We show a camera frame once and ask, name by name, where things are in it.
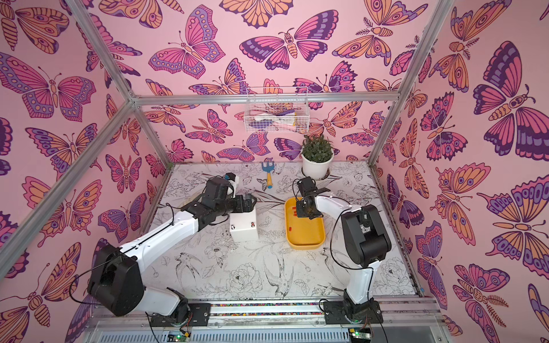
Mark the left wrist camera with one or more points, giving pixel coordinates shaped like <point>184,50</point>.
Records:
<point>234,181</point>

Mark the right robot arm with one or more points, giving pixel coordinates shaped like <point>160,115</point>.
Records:
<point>366,243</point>

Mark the white pot green plant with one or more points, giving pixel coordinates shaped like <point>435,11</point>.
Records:
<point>317,154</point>

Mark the blue yellow garden fork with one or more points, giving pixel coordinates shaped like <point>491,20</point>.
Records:
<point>268,166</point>

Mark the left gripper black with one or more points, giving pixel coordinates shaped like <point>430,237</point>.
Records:
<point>249,206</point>

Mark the yellow plastic tray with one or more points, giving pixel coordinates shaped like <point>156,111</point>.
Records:
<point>303,233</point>

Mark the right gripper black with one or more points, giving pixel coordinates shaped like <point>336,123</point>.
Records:
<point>307,205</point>

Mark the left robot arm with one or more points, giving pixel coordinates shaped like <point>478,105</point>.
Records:
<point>116,277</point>

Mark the white wire basket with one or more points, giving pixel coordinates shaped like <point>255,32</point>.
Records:
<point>276,110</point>

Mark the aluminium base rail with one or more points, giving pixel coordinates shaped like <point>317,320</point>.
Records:
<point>400,319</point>

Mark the white block with screws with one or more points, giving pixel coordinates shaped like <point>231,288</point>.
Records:
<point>240,227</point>

